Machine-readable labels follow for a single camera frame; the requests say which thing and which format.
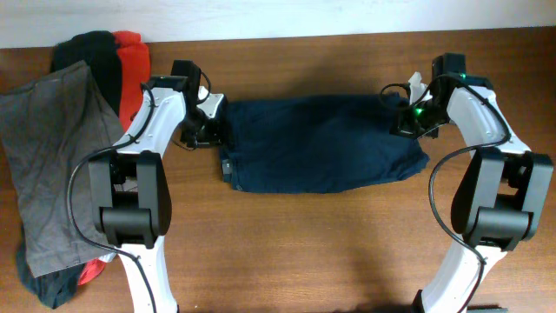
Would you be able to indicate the red garment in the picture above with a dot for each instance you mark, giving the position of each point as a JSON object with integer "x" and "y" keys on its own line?
{"x": 134, "y": 55}

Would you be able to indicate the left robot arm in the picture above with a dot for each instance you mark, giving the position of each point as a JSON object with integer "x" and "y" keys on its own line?
{"x": 131, "y": 203}

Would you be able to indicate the navy blue shorts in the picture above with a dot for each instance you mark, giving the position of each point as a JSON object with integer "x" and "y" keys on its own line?
{"x": 317, "y": 144}

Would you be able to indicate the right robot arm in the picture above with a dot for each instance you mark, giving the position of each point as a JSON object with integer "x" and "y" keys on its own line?
{"x": 501, "y": 196}

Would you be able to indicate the dark teal garment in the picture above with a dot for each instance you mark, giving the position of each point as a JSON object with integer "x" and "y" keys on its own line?
{"x": 52, "y": 290}

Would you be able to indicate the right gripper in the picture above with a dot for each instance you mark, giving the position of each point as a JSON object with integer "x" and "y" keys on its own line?
{"x": 401, "y": 125}

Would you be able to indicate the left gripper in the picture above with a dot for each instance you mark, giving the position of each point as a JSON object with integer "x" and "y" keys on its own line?
{"x": 216, "y": 134}

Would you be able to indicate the grey shorts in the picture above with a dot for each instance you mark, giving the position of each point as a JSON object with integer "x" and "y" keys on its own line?
{"x": 47, "y": 127}

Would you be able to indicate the black garment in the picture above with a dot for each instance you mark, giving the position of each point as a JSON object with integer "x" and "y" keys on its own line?
{"x": 98, "y": 49}

